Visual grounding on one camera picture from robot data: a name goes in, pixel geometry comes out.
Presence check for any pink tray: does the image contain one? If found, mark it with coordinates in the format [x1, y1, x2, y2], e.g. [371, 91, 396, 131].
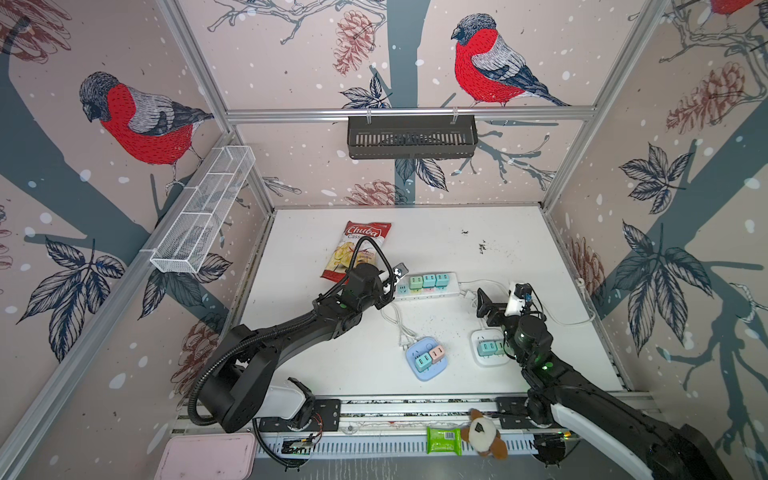
[154, 433, 256, 480]

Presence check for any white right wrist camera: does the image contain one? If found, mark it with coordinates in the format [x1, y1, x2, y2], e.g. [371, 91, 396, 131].
[504, 283, 533, 317]

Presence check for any white coiled cable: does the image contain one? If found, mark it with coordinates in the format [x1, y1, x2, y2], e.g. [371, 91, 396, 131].
[382, 302, 420, 352]

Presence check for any green plug adapter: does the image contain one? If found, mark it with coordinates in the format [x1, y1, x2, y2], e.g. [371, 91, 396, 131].
[494, 340, 506, 356]
[408, 275, 424, 291]

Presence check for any black hanging wire basket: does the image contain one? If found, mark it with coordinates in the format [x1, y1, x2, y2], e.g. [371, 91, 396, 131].
[347, 115, 478, 160]

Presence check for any white long power strip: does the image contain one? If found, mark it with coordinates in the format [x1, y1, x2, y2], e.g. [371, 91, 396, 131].
[394, 272, 461, 301]

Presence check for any brown white plush toy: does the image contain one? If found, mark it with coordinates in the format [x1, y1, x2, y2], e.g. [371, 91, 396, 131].
[460, 409, 509, 460]

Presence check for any blue square power socket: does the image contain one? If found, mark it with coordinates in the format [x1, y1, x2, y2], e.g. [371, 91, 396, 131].
[405, 337, 448, 382]

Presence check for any white power cable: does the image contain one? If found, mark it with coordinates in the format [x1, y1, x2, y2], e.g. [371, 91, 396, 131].
[458, 278, 601, 328]

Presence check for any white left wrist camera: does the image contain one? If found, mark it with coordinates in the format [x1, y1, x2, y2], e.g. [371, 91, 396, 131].
[379, 263, 409, 288]

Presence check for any green wet wipes pack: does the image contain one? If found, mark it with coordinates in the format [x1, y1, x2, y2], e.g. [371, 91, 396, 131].
[426, 427, 462, 456]

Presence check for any white square power socket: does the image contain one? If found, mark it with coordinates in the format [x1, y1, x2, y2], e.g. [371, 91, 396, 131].
[470, 328, 510, 368]

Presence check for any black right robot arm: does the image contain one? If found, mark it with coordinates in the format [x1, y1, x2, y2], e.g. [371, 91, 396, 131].
[477, 289, 731, 479]

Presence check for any pink plug adapter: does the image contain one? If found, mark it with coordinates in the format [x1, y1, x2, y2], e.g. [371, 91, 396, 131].
[429, 345, 445, 364]

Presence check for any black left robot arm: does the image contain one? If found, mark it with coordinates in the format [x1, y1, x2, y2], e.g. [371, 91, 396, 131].
[187, 236, 409, 433]

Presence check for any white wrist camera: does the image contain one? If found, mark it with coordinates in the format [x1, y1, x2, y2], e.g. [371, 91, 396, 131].
[379, 263, 409, 288]
[504, 283, 533, 317]

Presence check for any red Chuba cassava chips bag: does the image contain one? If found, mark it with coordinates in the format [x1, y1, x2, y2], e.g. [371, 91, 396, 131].
[321, 221, 392, 282]

